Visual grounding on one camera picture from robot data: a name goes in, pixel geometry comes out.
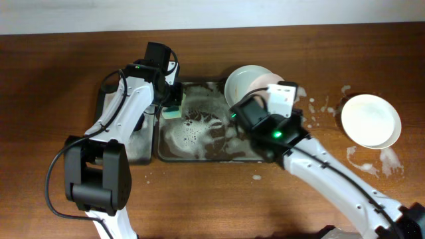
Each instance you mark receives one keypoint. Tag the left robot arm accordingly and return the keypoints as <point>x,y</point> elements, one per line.
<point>97,176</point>

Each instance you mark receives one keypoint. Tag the green yellow sponge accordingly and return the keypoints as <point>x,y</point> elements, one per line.
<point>171,112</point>

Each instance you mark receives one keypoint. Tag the small black soapy tray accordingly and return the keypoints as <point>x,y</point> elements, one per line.
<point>142,146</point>

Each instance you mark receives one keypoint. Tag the pale blue plate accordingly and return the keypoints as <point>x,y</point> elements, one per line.
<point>238,82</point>

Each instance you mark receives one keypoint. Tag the pinkish white plate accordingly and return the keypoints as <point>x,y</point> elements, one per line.
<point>262,82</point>

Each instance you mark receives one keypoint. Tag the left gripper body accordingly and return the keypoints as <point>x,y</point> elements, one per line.
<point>174,93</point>

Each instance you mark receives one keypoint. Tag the large black soapy tray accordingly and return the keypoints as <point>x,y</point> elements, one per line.
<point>204,132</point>

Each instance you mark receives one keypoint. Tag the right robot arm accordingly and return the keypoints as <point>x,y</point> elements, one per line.
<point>281,138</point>

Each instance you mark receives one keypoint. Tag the white plate with sauce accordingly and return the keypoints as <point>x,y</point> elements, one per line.
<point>370,121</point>

